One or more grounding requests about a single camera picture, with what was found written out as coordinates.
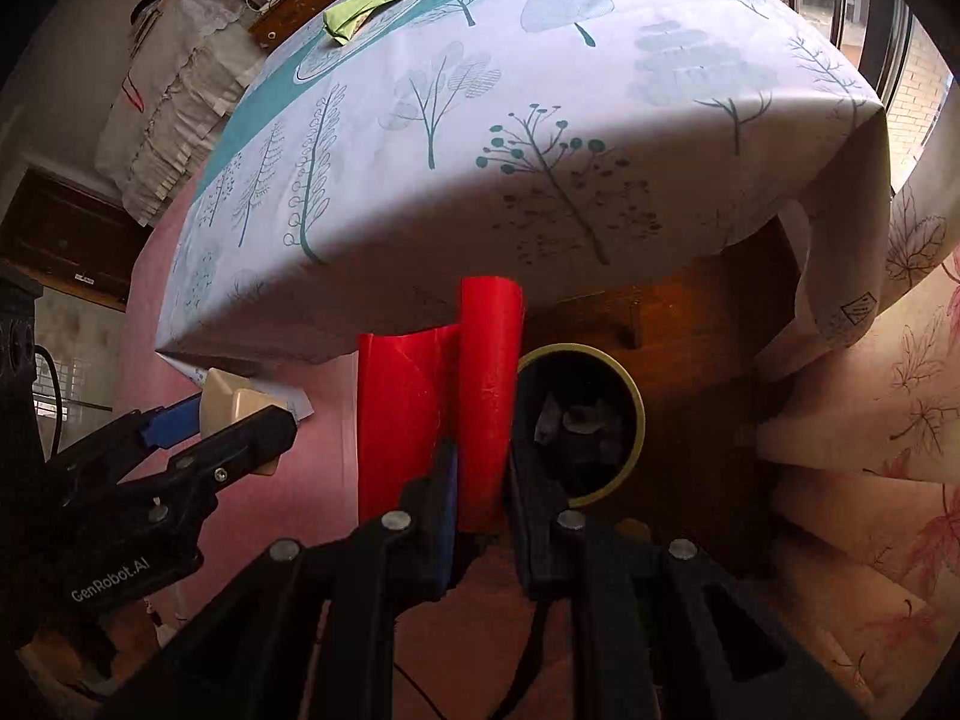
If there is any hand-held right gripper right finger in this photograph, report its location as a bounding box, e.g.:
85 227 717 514
508 439 863 720

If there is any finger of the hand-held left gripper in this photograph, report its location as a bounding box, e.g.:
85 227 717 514
60 405 299 541
49 397 205 481

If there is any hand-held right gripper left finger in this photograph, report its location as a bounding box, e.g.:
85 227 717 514
97 439 462 720

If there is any small cream box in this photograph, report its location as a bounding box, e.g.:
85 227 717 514
201 367 280 477

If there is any red plastic wrapper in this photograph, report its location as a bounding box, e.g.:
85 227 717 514
356 276 526 537

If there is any yellow rim trash bin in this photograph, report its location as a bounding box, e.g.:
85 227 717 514
516 343 646 507

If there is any pink cloth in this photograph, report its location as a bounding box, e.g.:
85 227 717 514
112 172 361 541

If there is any dark wooden cabinet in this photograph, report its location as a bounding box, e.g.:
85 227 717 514
0 165 147 308

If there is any wooden table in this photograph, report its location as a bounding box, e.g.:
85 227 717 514
517 232 815 541

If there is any white lace cloth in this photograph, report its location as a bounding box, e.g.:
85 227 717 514
94 0 263 226

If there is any leaf print curtain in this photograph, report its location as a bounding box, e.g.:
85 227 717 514
757 187 960 698

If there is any tree print tablecloth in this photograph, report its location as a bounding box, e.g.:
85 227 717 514
154 0 893 391

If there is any green paper sheet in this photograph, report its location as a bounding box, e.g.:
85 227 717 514
322 0 436 46

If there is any black cable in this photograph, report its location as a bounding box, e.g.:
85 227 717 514
34 345 68 455

